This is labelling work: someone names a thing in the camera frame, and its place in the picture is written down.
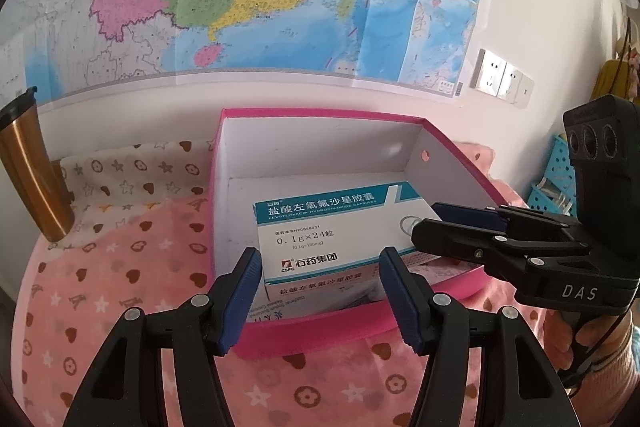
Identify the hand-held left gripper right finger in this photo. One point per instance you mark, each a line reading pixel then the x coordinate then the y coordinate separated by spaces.
pixel 402 302

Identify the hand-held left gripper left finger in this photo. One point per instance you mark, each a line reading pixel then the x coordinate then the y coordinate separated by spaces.
pixel 240 302

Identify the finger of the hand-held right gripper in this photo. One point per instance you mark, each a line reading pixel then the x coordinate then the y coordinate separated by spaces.
pixel 450 239
pixel 465 214

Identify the pink cardboard box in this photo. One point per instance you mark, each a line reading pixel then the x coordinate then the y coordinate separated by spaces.
pixel 310 337

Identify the white teal medicine box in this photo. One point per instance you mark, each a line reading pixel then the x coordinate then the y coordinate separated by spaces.
pixel 320 232

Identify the person's right forearm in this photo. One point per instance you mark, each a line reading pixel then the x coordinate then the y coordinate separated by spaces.
pixel 620 357

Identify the person's right hand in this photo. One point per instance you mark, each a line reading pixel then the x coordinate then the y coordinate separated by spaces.
pixel 560 342

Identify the blue plastic basket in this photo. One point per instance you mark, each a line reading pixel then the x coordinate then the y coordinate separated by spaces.
pixel 555 167

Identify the pink printed blanket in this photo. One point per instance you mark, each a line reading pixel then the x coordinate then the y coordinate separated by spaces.
pixel 125 282

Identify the yellow bag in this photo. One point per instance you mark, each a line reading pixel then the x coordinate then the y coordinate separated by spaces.
pixel 610 77

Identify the copper travel mug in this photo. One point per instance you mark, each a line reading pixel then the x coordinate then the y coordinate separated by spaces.
pixel 30 167

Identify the white wall switch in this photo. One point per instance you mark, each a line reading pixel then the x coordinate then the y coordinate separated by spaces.
pixel 526 91

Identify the white wall socket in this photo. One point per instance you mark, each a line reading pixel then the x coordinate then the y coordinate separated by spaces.
pixel 510 82
pixel 489 72

